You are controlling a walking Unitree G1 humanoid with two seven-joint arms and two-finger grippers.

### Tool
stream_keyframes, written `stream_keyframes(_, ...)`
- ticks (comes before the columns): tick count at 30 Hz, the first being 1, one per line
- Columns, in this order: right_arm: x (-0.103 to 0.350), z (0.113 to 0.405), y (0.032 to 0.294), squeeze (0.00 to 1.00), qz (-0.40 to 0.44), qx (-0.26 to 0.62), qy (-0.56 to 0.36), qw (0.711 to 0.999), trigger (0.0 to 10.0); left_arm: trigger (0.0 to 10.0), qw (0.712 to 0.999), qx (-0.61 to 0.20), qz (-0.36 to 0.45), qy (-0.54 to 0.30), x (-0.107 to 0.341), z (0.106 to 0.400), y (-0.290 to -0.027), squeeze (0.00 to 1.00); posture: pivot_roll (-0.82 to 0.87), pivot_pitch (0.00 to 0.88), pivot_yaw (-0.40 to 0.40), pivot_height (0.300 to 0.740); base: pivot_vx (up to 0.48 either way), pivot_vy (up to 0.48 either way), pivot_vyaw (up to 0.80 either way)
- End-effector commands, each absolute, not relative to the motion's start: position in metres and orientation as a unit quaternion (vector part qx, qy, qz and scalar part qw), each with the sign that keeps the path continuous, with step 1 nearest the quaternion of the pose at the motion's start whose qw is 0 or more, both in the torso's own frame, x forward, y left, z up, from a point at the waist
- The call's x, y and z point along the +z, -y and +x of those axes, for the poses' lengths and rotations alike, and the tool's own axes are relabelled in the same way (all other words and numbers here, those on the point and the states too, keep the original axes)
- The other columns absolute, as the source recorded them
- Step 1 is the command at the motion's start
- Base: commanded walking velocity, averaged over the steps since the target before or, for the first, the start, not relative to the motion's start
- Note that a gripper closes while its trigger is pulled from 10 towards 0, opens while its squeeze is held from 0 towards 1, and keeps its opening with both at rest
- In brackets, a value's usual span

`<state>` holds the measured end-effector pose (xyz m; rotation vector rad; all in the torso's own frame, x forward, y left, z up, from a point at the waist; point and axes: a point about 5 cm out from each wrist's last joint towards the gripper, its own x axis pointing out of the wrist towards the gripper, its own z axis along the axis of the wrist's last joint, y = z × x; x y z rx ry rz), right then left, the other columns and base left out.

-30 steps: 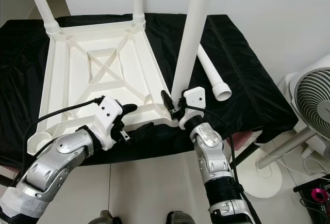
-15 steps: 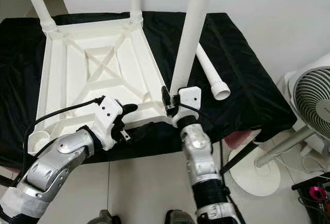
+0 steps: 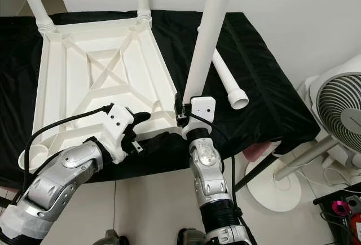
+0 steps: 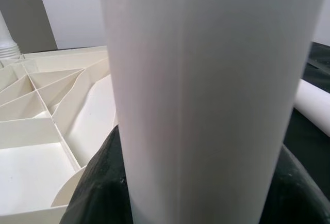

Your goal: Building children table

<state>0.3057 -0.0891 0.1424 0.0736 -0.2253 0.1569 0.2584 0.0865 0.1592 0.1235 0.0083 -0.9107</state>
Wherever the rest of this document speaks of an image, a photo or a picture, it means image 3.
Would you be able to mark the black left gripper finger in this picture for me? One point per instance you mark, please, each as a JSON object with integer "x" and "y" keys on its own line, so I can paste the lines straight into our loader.
{"x": 139, "y": 119}

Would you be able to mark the white plastic table top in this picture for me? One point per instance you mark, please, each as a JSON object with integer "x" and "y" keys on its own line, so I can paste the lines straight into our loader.
{"x": 90, "y": 92}

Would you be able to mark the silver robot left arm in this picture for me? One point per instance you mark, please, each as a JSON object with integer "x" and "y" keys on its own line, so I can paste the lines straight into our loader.
{"x": 62, "y": 171}

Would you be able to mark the black cloth table cover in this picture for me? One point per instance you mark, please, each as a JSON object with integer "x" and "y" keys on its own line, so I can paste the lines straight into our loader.
{"x": 276, "y": 87}

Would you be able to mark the grey robot left foot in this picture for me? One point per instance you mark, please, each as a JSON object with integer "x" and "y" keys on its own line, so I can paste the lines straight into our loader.
{"x": 110, "y": 238}

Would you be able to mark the grey robot foot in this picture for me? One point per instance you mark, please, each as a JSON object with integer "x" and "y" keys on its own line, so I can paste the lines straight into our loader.
{"x": 110, "y": 238}
{"x": 194, "y": 237}

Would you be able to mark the grey robot right foot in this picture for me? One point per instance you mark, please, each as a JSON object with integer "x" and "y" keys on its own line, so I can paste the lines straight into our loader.
{"x": 194, "y": 237}

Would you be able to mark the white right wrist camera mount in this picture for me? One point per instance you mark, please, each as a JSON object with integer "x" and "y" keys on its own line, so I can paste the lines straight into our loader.
{"x": 203, "y": 108}

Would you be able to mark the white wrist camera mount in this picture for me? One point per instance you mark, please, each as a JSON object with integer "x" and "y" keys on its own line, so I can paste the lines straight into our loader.
{"x": 203, "y": 108}
{"x": 118, "y": 118}

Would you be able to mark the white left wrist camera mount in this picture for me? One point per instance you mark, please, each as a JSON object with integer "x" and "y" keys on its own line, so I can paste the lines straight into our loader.
{"x": 118, "y": 118}

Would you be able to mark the white pedestal fan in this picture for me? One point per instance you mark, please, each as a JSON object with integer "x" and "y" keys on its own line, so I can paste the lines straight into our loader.
{"x": 341, "y": 98}

